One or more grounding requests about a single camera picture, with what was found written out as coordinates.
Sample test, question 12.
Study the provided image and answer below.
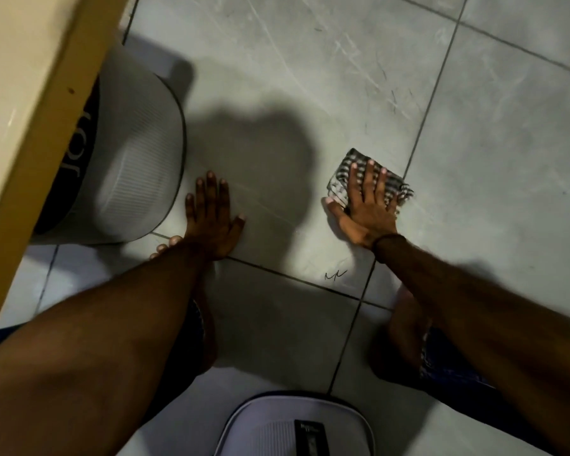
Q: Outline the person's left hand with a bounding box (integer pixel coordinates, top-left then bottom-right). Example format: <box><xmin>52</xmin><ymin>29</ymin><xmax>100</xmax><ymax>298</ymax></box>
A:
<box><xmin>185</xmin><ymin>171</ymin><xmax>246</xmax><ymax>262</ymax></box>

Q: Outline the person's right hand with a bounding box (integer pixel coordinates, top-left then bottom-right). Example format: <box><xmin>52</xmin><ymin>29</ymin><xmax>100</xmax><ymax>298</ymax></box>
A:
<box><xmin>322</xmin><ymin>159</ymin><xmax>399</xmax><ymax>250</ymax></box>

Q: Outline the checked grey cleaning cloth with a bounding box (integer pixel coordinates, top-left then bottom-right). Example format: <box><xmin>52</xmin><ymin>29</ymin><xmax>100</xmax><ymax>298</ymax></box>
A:
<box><xmin>326</xmin><ymin>148</ymin><xmax>414</xmax><ymax>217</ymax></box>

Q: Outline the person's right forearm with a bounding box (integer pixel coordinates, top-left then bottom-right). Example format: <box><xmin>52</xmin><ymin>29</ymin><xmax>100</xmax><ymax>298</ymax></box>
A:
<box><xmin>373</xmin><ymin>236</ymin><xmax>570</xmax><ymax>456</ymax></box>

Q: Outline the person's left forearm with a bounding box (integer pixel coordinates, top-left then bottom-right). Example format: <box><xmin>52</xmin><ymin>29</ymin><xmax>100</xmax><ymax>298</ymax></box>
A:
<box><xmin>0</xmin><ymin>241</ymin><xmax>212</xmax><ymax>456</ymax></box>

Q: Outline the black wristband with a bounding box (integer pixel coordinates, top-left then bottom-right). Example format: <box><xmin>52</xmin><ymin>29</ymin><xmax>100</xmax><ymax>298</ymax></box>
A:
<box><xmin>371</xmin><ymin>233</ymin><xmax>407</xmax><ymax>253</ymax></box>

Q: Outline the grey ribbed plastic bin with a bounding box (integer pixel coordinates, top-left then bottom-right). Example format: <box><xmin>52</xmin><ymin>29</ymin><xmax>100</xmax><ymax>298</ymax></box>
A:
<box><xmin>31</xmin><ymin>40</ymin><xmax>187</xmax><ymax>245</ymax></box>

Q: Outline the person's right foot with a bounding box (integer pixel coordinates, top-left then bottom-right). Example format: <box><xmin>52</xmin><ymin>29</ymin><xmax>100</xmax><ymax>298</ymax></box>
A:
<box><xmin>370</xmin><ymin>284</ymin><xmax>434</xmax><ymax>381</ymax></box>

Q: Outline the beige wooden table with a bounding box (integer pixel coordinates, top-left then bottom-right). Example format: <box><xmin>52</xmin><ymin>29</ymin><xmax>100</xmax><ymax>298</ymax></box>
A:
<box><xmin>0</xmin><ymin>0</ymin><xmax>132</xmax><ymax>328</ymax></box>

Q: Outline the white ribbed plastic container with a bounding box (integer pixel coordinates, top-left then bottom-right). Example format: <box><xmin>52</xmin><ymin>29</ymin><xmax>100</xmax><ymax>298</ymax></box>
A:
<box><xmin>213</xmin><ymin>391</ymin><xmax>376</xmax><ymax>456</ymax></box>

